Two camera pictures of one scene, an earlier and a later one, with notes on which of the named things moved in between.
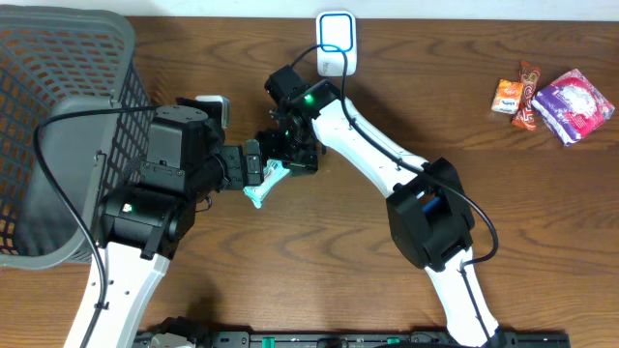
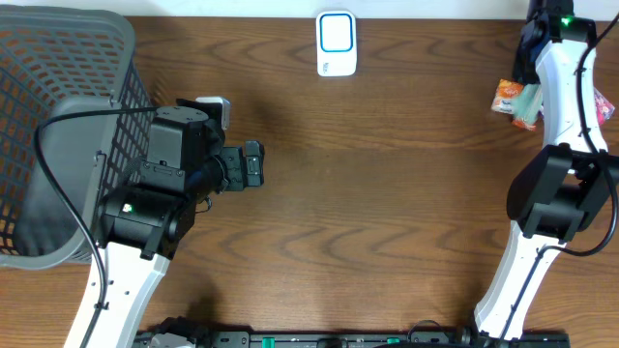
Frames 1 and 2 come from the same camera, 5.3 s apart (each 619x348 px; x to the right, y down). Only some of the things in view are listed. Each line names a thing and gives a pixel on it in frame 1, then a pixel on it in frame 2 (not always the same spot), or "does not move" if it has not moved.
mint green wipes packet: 273,172 to 527,104
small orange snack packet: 507,96 does not move
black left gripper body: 251,162 does not move
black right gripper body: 294,150 to 524,70
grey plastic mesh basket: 55,59 does not move
